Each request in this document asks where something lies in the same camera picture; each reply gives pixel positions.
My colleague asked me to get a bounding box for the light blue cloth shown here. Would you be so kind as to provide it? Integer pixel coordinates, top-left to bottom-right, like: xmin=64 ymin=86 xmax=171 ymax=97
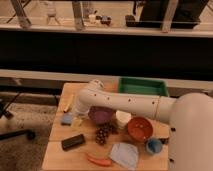
xmin=109 ymin=143 xmax=139 ymax=171

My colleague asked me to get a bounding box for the green plastic tray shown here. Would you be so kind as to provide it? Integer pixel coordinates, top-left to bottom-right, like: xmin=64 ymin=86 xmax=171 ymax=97
xmin=118 ymin=77 xmax=169 ymax=97

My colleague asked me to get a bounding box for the red bowl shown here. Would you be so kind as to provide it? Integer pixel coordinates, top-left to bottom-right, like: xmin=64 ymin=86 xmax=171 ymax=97
xmin=127 ymin=117 xmax=153 ymax=142

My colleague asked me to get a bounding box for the white cup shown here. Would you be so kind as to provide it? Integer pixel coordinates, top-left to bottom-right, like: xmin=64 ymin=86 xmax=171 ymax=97
xmin=116 ymin=111 xmax=131 ymax=129

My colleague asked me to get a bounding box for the black chair base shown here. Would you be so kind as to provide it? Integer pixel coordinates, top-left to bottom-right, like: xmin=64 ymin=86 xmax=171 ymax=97
xmin=0 ymin=92 xmax=36 ymax=141

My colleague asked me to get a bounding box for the bunch of dark grapes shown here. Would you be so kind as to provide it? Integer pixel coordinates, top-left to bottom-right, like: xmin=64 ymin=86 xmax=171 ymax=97
xmin=95 ymin=123 xmax=118 ymax=145

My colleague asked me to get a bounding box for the blue sponge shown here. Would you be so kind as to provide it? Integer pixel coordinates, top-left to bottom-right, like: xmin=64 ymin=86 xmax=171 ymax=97
xmin=61 ymin=113 xmax=72 ymax=126

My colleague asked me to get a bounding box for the black cable clutter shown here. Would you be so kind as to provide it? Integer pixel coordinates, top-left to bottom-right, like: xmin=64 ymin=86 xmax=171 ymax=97
xmin=160 ymin=138 xmax=169 ymax=145

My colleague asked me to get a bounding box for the blue cup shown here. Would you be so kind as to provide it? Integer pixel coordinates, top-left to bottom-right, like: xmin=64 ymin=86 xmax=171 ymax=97
xmin=145 ymin=138 xmax=163 ymax=155

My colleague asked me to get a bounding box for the purple bowl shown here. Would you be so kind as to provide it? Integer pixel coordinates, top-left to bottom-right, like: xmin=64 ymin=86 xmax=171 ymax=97
xmin=88 ymin=106 xmax=115 ymax=125

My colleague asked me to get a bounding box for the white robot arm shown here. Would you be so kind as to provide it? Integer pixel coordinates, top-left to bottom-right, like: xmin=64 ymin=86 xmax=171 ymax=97
xmin=72 ymin=80 xmax=213 ymax=171

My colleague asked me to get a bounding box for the orange carrot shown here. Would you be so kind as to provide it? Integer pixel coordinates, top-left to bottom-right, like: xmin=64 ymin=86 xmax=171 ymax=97
xmin=85 ymin=153 xmax=112 ymax=167

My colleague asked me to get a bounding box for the black rectangular block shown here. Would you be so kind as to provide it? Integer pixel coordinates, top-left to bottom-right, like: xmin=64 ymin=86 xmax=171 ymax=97
xmin=61 ymin=134 xmax=85 ymax=150

